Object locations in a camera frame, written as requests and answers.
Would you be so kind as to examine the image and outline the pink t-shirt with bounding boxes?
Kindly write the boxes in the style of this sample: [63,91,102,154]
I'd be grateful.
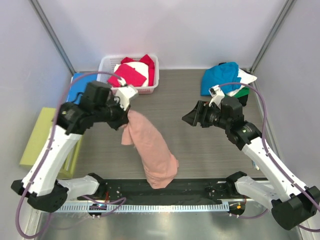
[121,110,179,189]

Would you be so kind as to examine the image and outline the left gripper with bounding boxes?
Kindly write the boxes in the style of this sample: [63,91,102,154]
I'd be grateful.
[97,95,133,131]

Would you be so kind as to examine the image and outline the white t-shirt on pile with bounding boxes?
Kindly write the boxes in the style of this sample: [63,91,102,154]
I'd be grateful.
[226,68,258,97]

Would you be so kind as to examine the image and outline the yellow-green box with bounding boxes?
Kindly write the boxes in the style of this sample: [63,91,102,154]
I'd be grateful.
[19,107,82,180]

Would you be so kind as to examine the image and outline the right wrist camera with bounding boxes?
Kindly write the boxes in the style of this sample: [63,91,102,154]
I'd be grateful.
[208,85,225,107]

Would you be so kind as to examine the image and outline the blue folder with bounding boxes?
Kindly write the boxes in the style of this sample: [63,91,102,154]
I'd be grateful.
[66,74,98,105]

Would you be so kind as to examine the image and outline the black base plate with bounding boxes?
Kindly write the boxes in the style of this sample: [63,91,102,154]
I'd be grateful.
[88,178,249,206]

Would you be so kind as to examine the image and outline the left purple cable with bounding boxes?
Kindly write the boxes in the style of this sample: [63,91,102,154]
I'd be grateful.
[15,71,128,238]

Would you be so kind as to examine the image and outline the blue t-shirt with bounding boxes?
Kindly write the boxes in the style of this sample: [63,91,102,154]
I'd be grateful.
[200,62,241,96]

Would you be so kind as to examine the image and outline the black t-shirt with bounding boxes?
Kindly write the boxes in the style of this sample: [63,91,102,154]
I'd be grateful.
[237,94,249,107]

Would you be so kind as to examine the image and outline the white t-shirt in basket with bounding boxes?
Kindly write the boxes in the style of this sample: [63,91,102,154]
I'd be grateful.
[114,61,149,87]

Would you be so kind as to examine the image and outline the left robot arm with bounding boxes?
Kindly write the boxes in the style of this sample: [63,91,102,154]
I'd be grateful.
[11,81,139,213]

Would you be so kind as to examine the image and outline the red t-shirt in basket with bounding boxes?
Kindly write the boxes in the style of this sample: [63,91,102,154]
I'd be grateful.
[113,54,156,87]

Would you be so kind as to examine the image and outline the white slotted cable duct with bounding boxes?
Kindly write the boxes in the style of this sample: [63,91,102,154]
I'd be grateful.
[56,202,230,213]

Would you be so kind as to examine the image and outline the green t-shirt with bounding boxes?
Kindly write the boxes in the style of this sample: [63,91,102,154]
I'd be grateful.
[234,87,250,98]

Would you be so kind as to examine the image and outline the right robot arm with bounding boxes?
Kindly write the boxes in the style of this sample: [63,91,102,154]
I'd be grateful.
[182,96,320,230]

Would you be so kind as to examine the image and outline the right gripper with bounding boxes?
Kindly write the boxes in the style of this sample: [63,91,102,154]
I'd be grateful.
[182,100,231,130]

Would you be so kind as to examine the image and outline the marker pens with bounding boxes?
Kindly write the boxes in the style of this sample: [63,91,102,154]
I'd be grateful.
[252,161,260,171]

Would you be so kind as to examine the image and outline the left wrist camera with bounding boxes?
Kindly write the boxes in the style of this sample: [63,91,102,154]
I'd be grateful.
[115,85,139,111]

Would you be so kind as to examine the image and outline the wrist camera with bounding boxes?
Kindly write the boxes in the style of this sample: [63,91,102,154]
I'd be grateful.
[208,85,225,107]
[115,85,139,111]

